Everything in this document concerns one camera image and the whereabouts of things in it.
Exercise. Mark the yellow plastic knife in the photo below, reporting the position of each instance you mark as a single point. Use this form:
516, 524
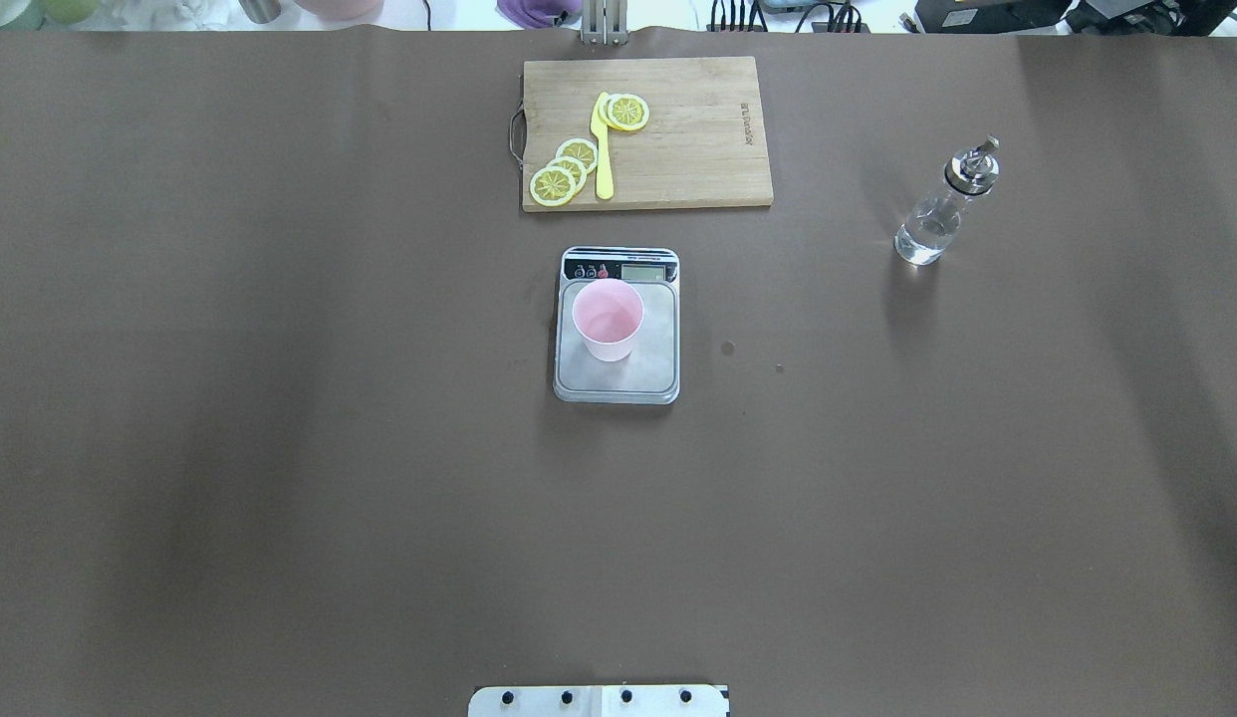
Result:
604, 180

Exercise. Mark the aluminium frame post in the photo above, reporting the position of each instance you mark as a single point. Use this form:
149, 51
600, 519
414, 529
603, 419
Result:
604, 22

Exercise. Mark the pink plastic cup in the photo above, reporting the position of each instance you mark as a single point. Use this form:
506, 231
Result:
608, 314

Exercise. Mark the wooden cutting board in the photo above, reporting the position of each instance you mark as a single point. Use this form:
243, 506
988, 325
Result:
704, 145

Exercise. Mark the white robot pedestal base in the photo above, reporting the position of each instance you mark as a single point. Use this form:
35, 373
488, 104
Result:
601, 700

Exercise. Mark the clear glass sauce bottle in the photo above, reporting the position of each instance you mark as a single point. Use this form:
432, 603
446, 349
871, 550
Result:
932, 225

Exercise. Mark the lemon slice toy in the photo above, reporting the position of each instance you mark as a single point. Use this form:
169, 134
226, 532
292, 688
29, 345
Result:
582, 149
576, 169
552, 186
626, 112

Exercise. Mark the purple cloth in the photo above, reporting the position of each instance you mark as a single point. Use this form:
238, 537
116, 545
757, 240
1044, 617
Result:
538, 14

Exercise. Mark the green cup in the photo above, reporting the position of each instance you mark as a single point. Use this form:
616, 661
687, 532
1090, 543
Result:
69, 12

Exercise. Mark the silver kitchen scale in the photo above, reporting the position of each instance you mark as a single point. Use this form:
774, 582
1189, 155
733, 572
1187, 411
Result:
650, 374

